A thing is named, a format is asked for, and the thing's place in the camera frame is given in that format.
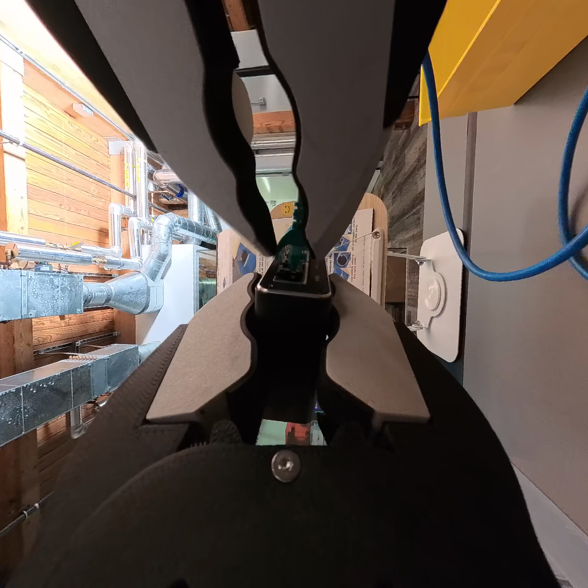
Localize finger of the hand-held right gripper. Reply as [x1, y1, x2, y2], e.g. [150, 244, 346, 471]
[76, 0, 278, 256]
[257, 0, 397, 254]

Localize printed instruction sheet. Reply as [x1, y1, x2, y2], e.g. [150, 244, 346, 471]
[216, 209, 374, 297]

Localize black ethernet splitter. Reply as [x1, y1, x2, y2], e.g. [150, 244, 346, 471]
[254, 250, 332, 421]

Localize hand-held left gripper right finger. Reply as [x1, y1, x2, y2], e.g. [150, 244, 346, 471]
[323, 274, 431, 424]

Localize silver ceiling ductwork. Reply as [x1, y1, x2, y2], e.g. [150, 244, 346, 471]
[0, 142, 223, 322]

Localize galvanised vent box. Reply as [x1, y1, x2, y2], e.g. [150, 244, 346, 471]
[0, 345, 139, 447]

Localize green ethernet cable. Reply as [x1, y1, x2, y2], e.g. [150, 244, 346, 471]
[277, 195, 314, 272]

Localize blue ethernet cable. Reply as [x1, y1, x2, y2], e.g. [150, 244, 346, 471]
[420, 48, 588, 283]

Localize wooden display board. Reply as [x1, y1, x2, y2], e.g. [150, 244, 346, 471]
[270, 193, 389, 308]

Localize yellow plastic bin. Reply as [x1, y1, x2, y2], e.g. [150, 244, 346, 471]
[419, 0, 588, 127]

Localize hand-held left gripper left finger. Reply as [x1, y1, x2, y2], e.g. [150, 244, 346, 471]
[146, 272, 262, 423]

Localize spiral duct behind glass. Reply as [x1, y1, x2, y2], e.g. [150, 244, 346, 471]
[198, 264, 219, 313]

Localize white stand base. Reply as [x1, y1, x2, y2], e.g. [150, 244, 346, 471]
[416, 229, 465, 364]

